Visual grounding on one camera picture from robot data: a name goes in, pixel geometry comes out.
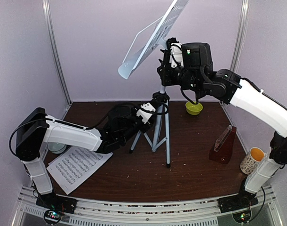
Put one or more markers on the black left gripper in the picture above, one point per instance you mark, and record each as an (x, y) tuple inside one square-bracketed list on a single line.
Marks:
[(149, 124)]

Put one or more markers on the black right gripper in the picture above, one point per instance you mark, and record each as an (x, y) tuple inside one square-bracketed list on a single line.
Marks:
[(165, 76)]

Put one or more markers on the sheet music page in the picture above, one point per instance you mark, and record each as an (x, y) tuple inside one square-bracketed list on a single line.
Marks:
[(75, 166)]

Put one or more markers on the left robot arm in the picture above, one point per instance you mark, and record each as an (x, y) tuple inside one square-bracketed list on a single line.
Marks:
[(123, 121)]

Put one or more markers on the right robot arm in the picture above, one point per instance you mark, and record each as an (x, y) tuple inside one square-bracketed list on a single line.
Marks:
[(190, 66)]

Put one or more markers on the lime green bowl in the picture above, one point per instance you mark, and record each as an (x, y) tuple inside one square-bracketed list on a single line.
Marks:
[(193, 109)]

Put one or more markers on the pale celadon bowl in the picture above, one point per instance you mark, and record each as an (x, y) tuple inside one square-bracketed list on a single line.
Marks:
[(56, 148)]

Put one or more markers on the brown wooden metronome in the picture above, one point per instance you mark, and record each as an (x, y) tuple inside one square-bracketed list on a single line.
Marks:
[(221, 151)]

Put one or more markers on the patterned yellow-lined mug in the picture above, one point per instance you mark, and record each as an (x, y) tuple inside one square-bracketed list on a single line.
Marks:
[(252, 160)]

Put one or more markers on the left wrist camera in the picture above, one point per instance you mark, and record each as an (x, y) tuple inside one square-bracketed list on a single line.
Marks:
[(145, 112)]

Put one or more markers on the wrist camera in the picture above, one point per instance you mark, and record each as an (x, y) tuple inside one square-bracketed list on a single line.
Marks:
[(145, 112), (175, 53)]

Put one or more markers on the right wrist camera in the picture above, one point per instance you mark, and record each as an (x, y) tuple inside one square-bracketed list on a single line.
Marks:
[(175, 53)]

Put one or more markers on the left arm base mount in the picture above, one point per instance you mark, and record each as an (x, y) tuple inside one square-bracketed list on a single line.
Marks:
[(56, 202)]

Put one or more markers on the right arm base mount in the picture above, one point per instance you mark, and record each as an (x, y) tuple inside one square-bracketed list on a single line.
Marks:
[(233, 203)]

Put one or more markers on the aluminium front rail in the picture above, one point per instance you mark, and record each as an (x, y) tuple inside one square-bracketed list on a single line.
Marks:
[(200, 212)]

